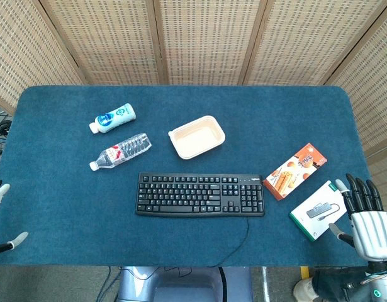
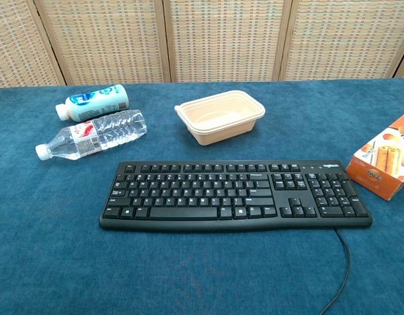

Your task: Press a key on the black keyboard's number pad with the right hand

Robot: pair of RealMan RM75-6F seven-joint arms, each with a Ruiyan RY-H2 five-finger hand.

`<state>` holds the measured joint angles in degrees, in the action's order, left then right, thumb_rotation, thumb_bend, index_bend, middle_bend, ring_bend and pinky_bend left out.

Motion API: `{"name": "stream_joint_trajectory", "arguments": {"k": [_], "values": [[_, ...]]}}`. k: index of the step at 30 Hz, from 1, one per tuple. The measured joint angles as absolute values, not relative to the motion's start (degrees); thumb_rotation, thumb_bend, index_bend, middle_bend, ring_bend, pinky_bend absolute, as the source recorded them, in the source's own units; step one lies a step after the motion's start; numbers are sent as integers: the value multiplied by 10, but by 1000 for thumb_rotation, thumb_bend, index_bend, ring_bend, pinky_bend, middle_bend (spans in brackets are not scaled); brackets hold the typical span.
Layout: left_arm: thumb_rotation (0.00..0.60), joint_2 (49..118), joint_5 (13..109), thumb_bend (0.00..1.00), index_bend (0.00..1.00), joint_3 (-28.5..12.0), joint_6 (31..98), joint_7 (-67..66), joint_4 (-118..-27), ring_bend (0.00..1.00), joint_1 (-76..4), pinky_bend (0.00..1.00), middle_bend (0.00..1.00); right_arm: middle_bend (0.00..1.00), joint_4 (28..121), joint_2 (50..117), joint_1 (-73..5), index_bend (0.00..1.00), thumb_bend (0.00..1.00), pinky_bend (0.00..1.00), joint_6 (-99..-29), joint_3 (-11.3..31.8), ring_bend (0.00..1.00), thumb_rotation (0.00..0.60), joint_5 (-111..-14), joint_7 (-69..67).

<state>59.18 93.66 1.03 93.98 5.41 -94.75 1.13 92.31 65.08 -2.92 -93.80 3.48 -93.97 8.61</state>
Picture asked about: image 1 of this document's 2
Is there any white sneaker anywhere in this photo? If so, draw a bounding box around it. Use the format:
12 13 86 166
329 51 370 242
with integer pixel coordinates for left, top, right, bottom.
293 278 322 302

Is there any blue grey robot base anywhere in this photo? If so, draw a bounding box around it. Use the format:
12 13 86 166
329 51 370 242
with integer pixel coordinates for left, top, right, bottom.
116 266 254 302

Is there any black keyboard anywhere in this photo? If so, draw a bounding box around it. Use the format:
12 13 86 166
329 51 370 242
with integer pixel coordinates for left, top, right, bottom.
135 172 266 218

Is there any blue table mat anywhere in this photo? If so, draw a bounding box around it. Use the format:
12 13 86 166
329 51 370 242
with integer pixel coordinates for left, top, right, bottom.
0 84 383 267

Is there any beige plastic food container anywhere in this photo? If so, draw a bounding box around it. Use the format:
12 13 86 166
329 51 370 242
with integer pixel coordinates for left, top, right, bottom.
167 115 227 160

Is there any woven folding screen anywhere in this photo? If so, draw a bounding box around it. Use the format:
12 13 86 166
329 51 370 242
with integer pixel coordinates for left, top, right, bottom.
0 0 387 158

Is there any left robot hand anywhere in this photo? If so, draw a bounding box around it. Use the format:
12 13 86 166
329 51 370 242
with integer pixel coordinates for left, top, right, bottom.
0 179 29 256

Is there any white green usb hub box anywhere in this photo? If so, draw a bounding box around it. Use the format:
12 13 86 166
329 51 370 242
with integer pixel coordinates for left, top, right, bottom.
289 180 354 242

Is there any clear plastic water bottle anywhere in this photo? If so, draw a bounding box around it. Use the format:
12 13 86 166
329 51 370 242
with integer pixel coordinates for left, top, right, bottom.
89 132 152 172

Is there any orange snack box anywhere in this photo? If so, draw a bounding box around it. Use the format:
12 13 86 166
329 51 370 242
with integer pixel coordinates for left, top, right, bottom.
262 143 328 201

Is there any white blue drink bottle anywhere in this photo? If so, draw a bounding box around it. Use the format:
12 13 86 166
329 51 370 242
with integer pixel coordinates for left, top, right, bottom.
88 103 137 135

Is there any thin black cable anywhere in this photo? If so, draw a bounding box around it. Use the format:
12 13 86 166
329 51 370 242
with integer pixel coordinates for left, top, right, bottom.
207 216 250 269

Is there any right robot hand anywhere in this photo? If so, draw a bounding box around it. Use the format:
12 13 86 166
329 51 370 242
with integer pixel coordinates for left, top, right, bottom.
328 173 387 262

